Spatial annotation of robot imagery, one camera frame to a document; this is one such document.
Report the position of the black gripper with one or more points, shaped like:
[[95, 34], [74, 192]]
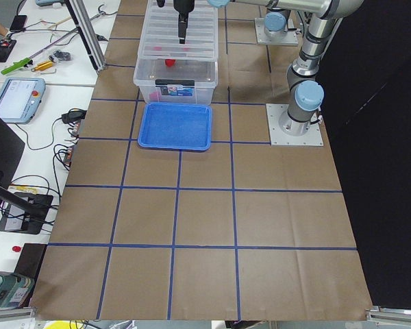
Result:
[[181, 5]]

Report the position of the clear plastic box lid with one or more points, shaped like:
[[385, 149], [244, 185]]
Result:
[[166, 36]]

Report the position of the clear plastic storage box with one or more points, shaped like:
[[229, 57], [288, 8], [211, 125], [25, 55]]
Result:
[[205, 75]]

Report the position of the blue plastic tray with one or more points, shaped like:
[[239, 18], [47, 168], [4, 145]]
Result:
[[182, 126]]

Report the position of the black power adapter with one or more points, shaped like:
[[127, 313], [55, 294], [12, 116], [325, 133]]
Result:
[[73, 115]]

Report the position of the yellow cylinder tool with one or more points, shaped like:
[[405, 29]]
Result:
[[43, 66]]

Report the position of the black smartphone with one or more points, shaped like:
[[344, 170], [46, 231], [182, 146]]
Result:
[[18, 23]]

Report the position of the teach pendant tablet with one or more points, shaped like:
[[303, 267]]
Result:
[[20, 98]]

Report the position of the black monitor stand base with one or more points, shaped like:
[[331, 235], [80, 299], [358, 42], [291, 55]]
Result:
[[16, 220]]

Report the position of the black box latch handle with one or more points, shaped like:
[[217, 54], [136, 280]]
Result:
[[166, 82]]

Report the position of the aluminium frame post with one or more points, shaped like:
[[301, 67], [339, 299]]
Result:
[[82, 21]]

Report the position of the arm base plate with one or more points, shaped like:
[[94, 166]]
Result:
[[283, 131], [284, 37]]

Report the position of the green handled tool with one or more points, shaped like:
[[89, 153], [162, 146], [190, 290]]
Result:
[[16, 65]]

